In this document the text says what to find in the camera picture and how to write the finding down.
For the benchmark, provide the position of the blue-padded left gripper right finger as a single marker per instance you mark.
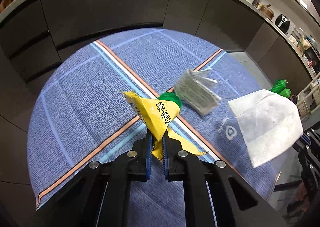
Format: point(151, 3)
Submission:
point(215, 194)

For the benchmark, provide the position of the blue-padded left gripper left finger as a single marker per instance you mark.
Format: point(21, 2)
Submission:
point(99, 194)

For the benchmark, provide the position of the yellow snack wrapper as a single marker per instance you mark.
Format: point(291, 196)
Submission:
point(158, 116)

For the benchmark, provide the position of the dark kitchen counter cabinets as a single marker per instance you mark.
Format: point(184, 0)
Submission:
point(44, 29)

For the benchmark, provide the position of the person's right hand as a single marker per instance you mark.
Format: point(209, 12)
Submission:
point(301, 204)

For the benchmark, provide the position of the cream plastic storage rack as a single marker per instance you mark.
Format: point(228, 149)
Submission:
point(308, 99)

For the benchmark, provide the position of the green thermos flask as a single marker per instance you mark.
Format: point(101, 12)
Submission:
point(279, 86)
point(285, 93)

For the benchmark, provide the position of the blue plaid tablecloth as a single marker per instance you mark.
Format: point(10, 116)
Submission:
point(81, 114)

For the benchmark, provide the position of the folded printed paper leaflet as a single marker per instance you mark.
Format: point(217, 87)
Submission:
point(196, 89)

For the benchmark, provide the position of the green bottle cap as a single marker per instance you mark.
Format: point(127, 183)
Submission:
point(171, 96)

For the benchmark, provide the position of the black air fryer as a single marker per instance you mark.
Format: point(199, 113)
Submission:
point(283, 23)

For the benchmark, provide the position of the wooden steamer pot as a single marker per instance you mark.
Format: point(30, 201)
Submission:
point(267, 11)

